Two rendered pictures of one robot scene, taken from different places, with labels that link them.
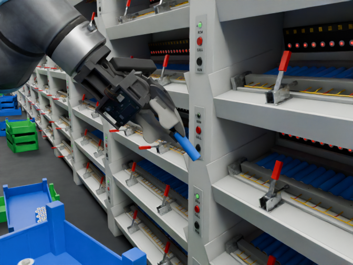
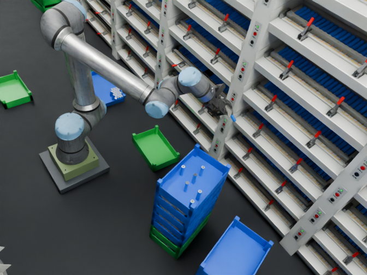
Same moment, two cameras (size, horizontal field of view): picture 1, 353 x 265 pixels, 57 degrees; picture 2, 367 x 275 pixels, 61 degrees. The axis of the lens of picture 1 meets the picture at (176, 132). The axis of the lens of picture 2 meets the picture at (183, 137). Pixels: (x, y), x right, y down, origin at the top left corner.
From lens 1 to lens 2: 1.16 m
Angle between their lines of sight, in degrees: 37
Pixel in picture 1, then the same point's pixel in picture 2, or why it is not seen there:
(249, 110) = (257, 107)
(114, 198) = not seen: hidden behind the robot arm
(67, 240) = (199, 153)
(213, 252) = (227, 139)
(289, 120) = (270, 119)
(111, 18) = not seen: outside the picture
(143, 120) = not seen: hidden behind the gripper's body
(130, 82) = (222, 105)
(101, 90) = (212, 109)
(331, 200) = (275, 139)
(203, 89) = (238, 87)
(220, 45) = (251, 75)
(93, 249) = (211, 159)
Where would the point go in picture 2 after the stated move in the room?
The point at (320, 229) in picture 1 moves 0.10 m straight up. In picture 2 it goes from (270, 148) to (276, 135)
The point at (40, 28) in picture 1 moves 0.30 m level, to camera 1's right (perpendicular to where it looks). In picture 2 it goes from (197, 93) to (261, 96)
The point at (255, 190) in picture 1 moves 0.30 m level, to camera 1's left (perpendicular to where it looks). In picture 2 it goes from (250, 126) to (197, 125)
